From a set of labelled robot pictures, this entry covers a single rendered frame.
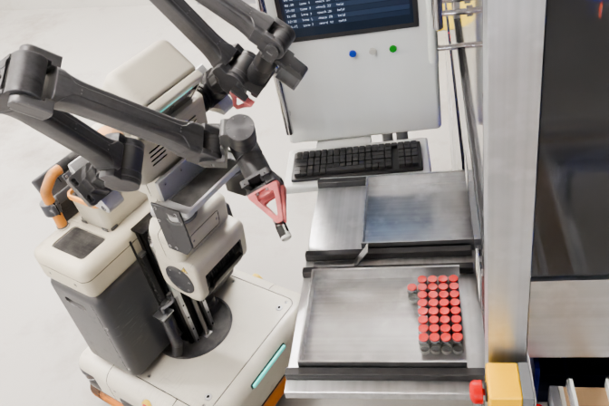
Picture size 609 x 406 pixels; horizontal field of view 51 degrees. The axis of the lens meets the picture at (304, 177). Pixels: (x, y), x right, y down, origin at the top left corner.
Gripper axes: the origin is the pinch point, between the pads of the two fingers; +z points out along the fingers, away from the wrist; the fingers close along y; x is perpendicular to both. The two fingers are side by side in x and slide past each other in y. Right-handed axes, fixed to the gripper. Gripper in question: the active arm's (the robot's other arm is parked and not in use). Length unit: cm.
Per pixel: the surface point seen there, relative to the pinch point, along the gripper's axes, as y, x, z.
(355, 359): 18.1, 2.4, 29.1
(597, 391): 10, -35, 54
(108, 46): 295, 119, -285
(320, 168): 67, -5, -28
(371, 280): 31.7, -6.7, 14.3
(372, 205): 48, -15, -5
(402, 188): 52, -24, -7
